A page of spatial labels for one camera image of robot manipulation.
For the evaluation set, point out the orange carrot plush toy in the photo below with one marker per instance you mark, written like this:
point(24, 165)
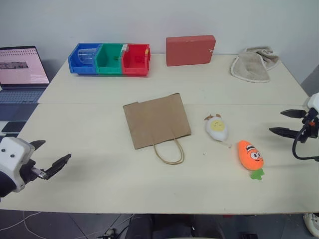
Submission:
point(250, 155)

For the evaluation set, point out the red plastic storage bin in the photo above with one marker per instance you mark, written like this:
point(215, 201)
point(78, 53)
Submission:
point(134, 63)

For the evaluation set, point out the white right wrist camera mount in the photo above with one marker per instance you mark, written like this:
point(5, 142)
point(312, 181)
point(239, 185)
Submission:
point(313, 102)

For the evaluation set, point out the white rounded object under table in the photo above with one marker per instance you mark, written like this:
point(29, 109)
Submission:
point(311, 224)

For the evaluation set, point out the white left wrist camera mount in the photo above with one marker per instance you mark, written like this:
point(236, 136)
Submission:
point(12, 159)

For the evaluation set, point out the open laptop with pink screen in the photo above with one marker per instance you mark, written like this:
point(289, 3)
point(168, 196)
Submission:
point(22, 72)

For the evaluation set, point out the blue plastic storage bin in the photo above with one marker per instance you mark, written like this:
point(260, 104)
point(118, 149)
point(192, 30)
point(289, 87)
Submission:
point(83, 64)

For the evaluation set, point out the beige folded towel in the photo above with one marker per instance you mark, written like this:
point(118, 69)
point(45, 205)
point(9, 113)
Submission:
point(250, 67)

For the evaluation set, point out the clear plastic cup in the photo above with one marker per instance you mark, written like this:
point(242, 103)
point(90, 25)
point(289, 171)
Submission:
point(86, 56)

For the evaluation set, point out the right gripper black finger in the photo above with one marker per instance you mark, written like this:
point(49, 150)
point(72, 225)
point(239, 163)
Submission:
point(294, 113)
point(285, 132)

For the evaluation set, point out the white egg plush toy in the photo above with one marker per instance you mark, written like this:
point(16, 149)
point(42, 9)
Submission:
point(217, 128)

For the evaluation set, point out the red cardboard box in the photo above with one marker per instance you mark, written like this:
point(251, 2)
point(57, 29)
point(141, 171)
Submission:
point(189, 51)

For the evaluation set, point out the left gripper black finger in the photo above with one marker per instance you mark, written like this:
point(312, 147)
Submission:
point(37, 143)
point(57, 164)

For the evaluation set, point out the green plastic storage bin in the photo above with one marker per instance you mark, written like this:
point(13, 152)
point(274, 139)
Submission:
point(108, 62)

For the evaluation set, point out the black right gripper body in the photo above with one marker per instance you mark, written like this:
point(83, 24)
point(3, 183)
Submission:
point(311, 129)

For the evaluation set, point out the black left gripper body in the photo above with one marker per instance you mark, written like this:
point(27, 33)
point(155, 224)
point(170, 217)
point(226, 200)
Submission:
point(28, 173)

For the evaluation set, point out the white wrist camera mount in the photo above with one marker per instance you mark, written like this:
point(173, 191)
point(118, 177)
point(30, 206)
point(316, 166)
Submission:
point(313, 102)
point(12, 159)

